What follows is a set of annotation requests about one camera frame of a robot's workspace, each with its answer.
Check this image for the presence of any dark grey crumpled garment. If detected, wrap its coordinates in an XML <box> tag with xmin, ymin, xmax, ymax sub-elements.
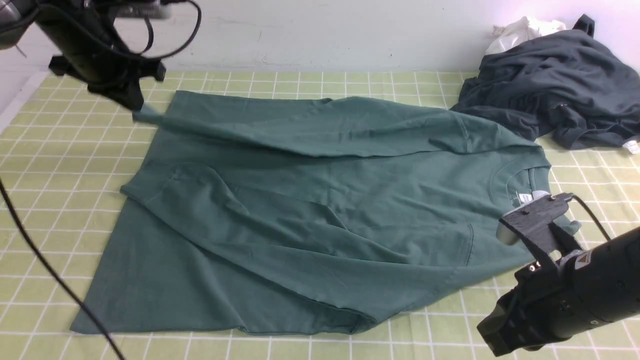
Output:
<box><xmin>452</xmin><ymin>14</ymin><xmax>640</xmax><ymax>150</ymax></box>

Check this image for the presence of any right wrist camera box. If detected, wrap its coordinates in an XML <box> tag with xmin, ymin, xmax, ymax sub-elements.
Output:
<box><xmin>496</xmin><ymin>190</ymin><xmax>574</xmax><ymax>246</ymax></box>

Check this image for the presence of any green long-sleeved shirt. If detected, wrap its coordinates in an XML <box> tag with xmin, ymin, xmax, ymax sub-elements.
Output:
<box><xmin>84</xmin><ymin>91</ymin><xmax>551</xmax><ymax>335</ymax></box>

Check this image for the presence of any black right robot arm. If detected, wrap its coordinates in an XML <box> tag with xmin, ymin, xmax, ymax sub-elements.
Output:
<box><xmin>477</xmin><ymin>228</ymin><xmax>640</xmax><ymax>357</ymax></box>

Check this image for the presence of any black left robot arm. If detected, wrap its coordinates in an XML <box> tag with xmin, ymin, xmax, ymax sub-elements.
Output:
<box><xmin>1</xmin><ymin>0</ymin><xmax>171</xmax><ymax>112</ymax></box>

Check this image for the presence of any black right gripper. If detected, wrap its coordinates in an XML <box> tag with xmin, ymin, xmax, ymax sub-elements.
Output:
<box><xmin>477</xmin><ymin>260</ymin><xmax>576</xmax><ymax>357</ymax></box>

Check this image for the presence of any white crumpled cloth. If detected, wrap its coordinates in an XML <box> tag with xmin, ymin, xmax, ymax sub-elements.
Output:
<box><xmin>484</xmin><ymin>16</ymin><xmax>567</xmax><ymax>55</ymax></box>

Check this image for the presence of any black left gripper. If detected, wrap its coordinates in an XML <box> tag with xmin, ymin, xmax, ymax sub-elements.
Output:
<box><xmin>48</xmin><ymin>30</ymin><xmax>167</xmax><ymax>112</ymax></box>

